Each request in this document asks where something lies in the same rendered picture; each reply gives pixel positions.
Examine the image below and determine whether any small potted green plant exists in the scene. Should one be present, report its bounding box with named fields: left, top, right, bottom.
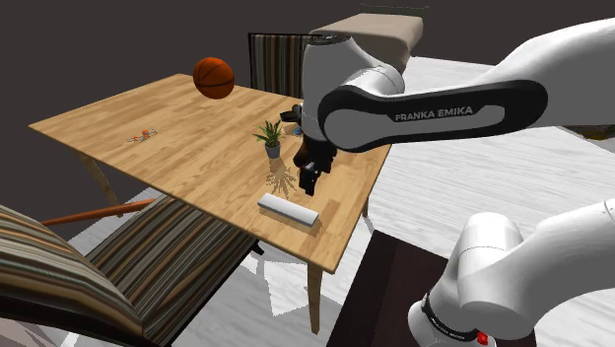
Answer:
left=252, top=118, right=286, bottom=161

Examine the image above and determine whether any small black object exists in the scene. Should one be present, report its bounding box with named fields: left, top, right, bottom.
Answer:
left=279, top=104, right=304, bottom=126

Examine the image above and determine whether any white rounded block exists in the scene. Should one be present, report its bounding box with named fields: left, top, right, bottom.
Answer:
left=256, top=192, right=321, bottom=229

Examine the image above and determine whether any striped chair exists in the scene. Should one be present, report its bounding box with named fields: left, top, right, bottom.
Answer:
left=0, top=193, right=264, bottom=347
left=247, top=32, right=324, bottom=101

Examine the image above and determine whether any wooden table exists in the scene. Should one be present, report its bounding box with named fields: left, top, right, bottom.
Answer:
left=28, top=72, right=393, bottom=335

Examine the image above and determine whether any orange basketball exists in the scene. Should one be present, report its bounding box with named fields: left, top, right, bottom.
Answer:
left=192, top=56, right=237, bottom=101

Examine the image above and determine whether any beige cushioned stool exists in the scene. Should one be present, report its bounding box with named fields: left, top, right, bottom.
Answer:
left=309, top=12, right=425, bottom=74

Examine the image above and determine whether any dark robot stand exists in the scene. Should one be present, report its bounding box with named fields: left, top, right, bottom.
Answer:
left=326, top=229, right=539, bottom=347

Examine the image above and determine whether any small orange grey toy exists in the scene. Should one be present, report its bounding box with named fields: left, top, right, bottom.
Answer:
left=125, top=127, right=160, bottom=145

